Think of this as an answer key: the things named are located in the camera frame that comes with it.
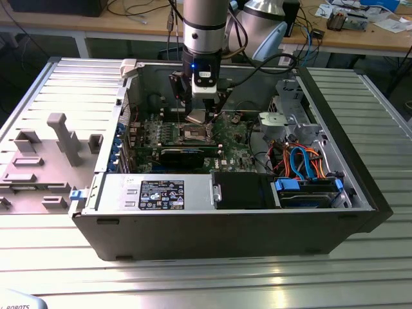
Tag blue cardboard box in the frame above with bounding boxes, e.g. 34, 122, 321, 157
359, 0, 400, 10

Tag orange wire bundle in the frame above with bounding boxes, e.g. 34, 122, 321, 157
304, 147, 328, 179

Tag grey metal device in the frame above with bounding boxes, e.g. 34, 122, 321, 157
346, 12, 370, 32

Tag silver CPU plate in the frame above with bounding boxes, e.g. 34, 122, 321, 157
184, 108, 209, 126

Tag white paper sheets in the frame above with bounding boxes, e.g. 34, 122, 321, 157
370, 17, 412, 33

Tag red wire bundle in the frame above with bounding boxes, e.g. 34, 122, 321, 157
270, 141, 292, 171

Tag black camera cable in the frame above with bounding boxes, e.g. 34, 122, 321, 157
221, 53, 299, 89

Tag white printed card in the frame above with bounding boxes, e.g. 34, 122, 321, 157
314, 3, 333, 17

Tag hard disk blue carrier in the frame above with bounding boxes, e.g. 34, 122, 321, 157
270, 176, 346, 210

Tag silver power supply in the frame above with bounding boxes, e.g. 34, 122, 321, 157
80, 173, 216, 216

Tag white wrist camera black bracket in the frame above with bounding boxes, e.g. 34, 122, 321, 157
192, 66, 217, 97

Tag silver metal bracket box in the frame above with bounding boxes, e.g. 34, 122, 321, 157
257, 111, 288, 139

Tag black computer box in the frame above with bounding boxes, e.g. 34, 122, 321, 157
6, 0, 104, 18

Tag silver metal latch plate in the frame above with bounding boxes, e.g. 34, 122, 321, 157
211, 179, 223, 206

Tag white plastic case latch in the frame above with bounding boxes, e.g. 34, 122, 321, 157
119, 59, 139, 79

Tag grey parts rack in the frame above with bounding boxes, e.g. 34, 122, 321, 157
0, 111, 106, 216

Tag wooden desk white frame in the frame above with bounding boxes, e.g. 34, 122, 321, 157
0, 0, 185, 59
279, 0, 412, 59

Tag CPU socket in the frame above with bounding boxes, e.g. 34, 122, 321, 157
176, 122, 216, 144

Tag black PC case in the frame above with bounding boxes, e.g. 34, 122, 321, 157
68, 57, 394, 263

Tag blue flat wire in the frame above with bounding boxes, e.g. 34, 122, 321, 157
288, 146, 306, 180
301, 145, 319, 180

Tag dark cooler block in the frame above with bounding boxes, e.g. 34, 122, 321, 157
326, 8, 348, 32

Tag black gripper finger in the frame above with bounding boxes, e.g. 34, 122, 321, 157
205, 87, 234, 125
169, 71, 194, 117

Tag thick black cable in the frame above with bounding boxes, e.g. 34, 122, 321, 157
245, 112, 262, 147

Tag green motherboard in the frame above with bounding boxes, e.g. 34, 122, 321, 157
127, 108, 260, 177

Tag silver perforated drive cage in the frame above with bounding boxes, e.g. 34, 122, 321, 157
268, 79, 312, 125

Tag black graphics card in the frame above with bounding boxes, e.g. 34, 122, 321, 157
160, 147, 206, 171

